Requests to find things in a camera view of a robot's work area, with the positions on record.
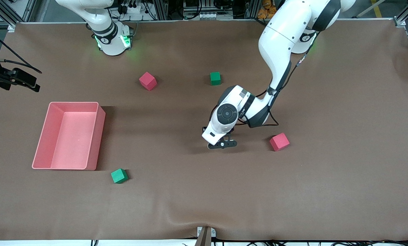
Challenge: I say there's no pink foam cube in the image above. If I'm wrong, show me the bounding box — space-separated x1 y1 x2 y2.
269 133 290 152
139 71 157 91

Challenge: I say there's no pink plastic tray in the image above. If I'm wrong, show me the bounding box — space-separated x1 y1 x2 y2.
32 101 106 171

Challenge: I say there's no white power strip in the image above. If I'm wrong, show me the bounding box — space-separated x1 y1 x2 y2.
117 0 143 15

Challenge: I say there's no bag of orange objects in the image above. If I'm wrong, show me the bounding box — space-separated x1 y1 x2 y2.
257 0 277 19

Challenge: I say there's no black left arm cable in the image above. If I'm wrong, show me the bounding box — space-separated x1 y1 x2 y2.
209 55 308 128

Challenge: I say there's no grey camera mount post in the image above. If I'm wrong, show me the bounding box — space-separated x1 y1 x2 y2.
194 226 216 246

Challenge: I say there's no aluminium frame post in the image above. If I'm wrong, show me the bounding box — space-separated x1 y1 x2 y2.
245 0 261 19
153 0 168 20

